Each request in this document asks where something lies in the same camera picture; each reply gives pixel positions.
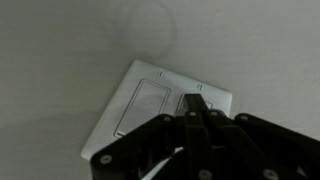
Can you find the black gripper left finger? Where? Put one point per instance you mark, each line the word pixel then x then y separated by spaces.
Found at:
pixel 146 146

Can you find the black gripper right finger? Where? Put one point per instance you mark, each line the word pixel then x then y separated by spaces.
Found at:
pixel 253 150

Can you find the small plate screw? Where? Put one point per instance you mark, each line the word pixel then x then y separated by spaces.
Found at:
pixel 200 87
pixel 161 73

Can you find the white rocker light switch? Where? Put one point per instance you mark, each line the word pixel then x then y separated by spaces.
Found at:
pixel 145 106
pixel 180 105

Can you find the white double switch wall plate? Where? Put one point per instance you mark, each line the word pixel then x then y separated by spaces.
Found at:
pixel 130 90

